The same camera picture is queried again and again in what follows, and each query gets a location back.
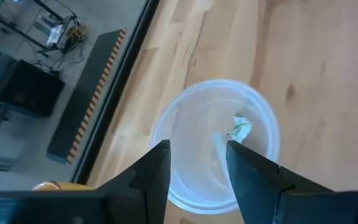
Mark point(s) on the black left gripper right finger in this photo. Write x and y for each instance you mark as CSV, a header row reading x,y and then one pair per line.
x,y
253,186

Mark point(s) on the black equipment case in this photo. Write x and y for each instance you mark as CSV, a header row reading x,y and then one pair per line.
x,y
30,90

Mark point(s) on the green white sweetener packet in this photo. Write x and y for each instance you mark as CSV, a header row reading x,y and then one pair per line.
x,y
241,127

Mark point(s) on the white paper sheet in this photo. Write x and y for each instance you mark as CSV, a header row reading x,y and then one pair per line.
x,y
54,35

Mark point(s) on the black orange-striped floor mat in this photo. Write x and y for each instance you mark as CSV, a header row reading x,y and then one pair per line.
x,y
85,93

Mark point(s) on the black table frame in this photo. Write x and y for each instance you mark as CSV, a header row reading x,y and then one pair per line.
x,y
120,84

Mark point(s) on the clear plastic container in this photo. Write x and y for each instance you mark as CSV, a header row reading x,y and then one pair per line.
x,y
197,102

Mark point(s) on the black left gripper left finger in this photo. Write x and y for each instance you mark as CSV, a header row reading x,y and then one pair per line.
x,y
154,186

